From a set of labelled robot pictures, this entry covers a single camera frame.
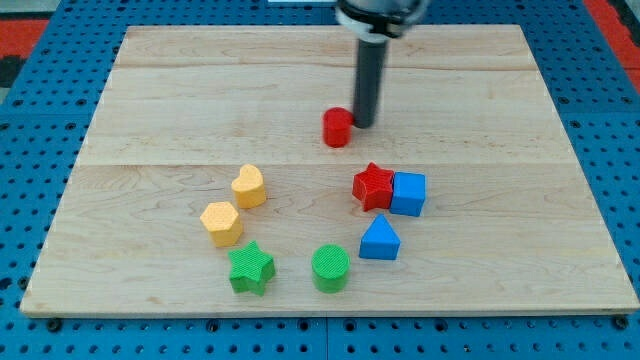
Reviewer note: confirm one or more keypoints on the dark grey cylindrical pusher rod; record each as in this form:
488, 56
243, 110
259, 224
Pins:
370, 62

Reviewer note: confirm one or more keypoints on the light wooden board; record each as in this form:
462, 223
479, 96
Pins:
509, 225

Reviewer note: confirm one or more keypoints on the green star block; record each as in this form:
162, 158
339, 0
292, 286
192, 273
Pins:
251, 269

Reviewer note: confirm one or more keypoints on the green cylinder block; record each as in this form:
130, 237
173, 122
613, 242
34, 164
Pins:
330, 268

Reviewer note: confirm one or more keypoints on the yellow heart block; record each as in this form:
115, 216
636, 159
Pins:
249, 187

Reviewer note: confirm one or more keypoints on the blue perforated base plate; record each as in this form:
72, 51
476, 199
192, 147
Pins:
48, 109

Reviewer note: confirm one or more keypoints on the blue triangle block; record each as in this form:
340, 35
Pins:
380, 240

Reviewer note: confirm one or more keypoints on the red cylinder block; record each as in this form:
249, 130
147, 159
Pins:
336, 127

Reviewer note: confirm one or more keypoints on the blue cube block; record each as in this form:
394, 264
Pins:
409, 194

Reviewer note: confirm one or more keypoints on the yellow hexagon block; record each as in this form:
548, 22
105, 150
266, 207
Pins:
223, 224

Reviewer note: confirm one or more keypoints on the red star block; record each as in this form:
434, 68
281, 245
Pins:
373, 187

